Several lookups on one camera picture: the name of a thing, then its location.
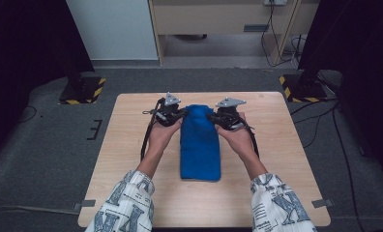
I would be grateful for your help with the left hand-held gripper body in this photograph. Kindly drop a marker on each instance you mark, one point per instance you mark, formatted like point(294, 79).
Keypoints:
point(168, 114)

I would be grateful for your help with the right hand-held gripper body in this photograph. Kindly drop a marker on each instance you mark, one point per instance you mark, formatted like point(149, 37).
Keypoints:
point(228, 117)

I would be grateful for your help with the blue towel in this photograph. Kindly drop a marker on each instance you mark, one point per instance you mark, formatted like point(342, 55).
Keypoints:
point(200, 148)

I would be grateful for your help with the person's left hand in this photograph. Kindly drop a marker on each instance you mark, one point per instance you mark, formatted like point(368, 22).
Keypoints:
point(162, 137)

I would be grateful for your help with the person's right hand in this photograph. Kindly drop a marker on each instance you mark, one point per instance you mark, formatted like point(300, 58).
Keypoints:
point(239, 140)

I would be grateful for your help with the black stand with striped base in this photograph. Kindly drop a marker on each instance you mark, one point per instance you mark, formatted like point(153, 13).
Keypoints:
point(304, 92)
point(83, 92)

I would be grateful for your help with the light wooden desk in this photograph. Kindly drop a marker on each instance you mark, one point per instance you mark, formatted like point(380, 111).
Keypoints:
point(212, 17)

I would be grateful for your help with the white cabinet panel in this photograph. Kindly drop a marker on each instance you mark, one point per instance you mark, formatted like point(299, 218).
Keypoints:
point(112, 29)

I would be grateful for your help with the grey tape piece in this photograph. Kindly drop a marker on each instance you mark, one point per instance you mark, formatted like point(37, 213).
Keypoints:
point(88, 203)
point(322, 203)

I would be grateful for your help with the white power strip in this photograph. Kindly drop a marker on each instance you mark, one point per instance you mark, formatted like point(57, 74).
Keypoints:
point(275, 2)

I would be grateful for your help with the black curtain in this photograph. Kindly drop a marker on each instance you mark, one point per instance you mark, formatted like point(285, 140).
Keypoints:
point(367, 64)
point(25, 48)

